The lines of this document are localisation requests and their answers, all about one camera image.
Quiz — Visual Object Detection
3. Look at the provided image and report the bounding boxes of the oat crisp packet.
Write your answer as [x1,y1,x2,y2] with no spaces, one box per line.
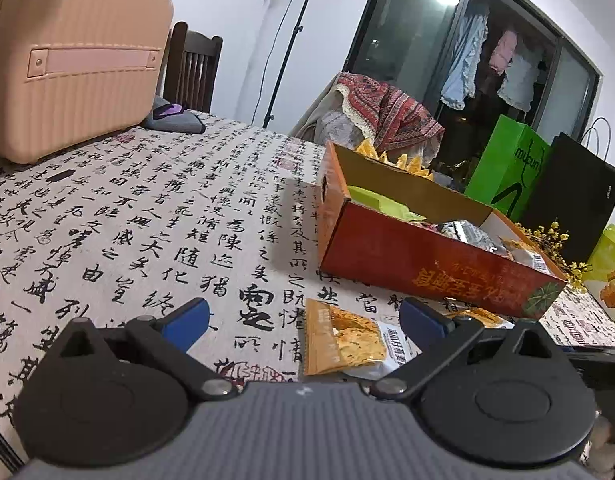
[501,238,551,274]

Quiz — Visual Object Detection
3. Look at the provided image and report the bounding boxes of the green snack bar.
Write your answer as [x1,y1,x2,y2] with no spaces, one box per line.
[347,185,426,223]

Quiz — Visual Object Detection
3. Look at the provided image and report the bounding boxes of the orange cracker packet right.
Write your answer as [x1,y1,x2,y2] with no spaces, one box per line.
[449,308,515,330]

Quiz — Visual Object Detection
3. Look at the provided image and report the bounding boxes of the light green snack box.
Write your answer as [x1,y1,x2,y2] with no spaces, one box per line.
[584,224,615,324]

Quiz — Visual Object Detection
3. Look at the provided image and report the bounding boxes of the yellow dried flower branch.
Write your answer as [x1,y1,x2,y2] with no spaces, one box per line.
[516,221,592,294]

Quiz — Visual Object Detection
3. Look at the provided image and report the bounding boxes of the silver red snack packet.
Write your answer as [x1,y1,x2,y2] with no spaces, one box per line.
[437,220,508,256]

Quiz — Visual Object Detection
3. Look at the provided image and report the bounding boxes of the oat cracker packet left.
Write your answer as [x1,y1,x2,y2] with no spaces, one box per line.
[303,299,421,382]

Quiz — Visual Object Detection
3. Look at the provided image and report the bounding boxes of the red cardboard pumpkin box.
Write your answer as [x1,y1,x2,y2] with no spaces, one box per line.
[317,143,567,318]

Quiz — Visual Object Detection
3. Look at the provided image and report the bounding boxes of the black paper bag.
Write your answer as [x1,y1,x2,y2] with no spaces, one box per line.
[520,133,615,262]

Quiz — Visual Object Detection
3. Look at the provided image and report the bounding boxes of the calligraphy print tablecloth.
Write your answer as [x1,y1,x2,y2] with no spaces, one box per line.
[0,109,615,480]

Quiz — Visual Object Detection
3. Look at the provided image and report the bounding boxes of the green mucun paper bag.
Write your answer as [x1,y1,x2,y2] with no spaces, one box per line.
[465,115,551,222]

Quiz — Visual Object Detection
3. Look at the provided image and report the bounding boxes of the grey purple folded cloth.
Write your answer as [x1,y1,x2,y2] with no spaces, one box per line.
[140,96,206,134]

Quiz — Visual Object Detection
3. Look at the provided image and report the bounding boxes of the orange paper flowers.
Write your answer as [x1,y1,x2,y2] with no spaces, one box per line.
[354,138,437,182]

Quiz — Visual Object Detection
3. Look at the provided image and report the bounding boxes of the red patterned cloth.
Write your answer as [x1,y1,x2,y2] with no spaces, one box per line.
[332,72,444,152]

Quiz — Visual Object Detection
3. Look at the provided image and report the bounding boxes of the hanging white garment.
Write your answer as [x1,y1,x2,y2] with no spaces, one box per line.
[497,44,544,113]

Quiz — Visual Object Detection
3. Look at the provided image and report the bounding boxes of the dark wooden chair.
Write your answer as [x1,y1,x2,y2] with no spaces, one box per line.
[163,22,223,113]

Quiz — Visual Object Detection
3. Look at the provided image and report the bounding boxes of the hanging pink garment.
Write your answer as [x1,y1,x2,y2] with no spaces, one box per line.
[489,29,518,75]

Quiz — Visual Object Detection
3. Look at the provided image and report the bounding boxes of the pink hard-shell suitcase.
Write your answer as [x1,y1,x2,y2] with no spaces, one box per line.
[0,0,173,164]

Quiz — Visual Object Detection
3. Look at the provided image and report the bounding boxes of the hanging light blue clothes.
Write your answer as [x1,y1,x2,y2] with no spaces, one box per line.
[440,6,490,110]

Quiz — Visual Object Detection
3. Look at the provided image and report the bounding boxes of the black light stand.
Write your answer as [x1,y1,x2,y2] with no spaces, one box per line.
[251,0,309,128]

